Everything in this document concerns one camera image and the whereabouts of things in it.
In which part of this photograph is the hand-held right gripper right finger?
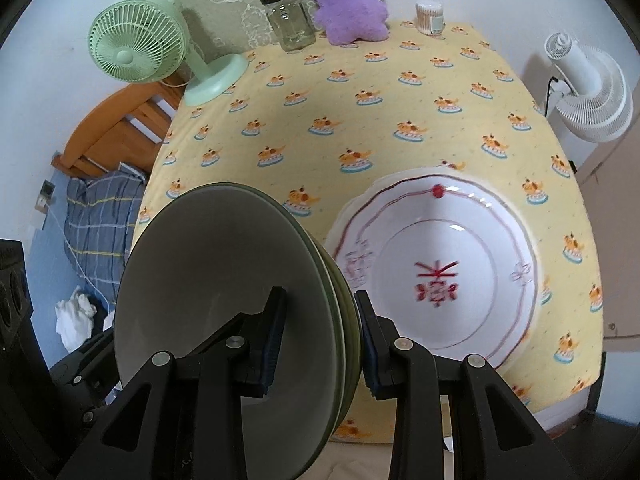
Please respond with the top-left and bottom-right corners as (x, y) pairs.
(353, 289), (583, 480)

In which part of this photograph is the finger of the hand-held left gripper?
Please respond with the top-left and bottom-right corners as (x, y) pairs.
(50, 330), (121, 427)

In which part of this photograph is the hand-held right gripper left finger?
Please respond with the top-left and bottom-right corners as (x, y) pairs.
(55, 286), (289, 480)

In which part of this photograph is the white plate with red pattern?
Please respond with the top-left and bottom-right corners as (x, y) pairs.
(330, 172), (543, 376)

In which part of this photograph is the white crumpled cloth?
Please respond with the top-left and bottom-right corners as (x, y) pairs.
(54, 286), (98, 353)

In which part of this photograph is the grey plaid pillow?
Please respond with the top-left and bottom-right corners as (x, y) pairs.
(65, 170), (148, 281)

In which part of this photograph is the wooden chair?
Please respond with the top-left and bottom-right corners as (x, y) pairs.
(51, 80), (183, 181)

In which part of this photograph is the yellow printed tablecloth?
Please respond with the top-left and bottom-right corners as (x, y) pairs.
(132, 20), (603, 443)

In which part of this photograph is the beige wooden door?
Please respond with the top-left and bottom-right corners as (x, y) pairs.
(575, 105), (640, 341)

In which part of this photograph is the glass jar with dark lid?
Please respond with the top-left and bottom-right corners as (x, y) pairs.
(260, 0), (317, 52)

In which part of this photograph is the green desk fan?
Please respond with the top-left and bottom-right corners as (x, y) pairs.
(87, 0), (249, 107)

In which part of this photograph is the cotton swab container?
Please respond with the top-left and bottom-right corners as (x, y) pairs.
(415, 0), (447, 36)

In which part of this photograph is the white fan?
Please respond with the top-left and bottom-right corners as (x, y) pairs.
(544, 31), (634, 143)

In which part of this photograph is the purple plush toy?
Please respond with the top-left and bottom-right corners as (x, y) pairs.
(306, 0), (390, 45)

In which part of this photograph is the wall socket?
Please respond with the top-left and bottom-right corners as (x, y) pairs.
(34, 180), (56, 211)

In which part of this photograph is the black fan power cable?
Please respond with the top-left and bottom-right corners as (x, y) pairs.
(542, 76), (563, 116)

